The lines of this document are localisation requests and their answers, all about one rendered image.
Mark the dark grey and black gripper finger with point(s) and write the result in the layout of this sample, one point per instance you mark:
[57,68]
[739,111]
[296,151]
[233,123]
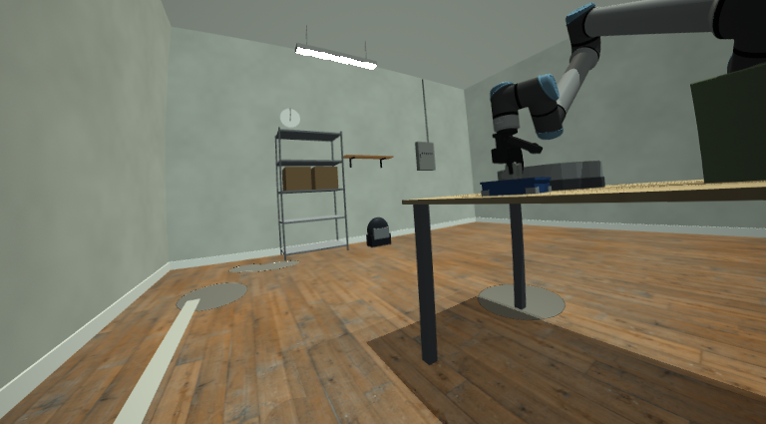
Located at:
[510,171]
[520,168]

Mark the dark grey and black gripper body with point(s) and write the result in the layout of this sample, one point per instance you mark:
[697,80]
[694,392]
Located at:
[500,155]

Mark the blue crate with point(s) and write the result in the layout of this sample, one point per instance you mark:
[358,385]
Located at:
[529,186]

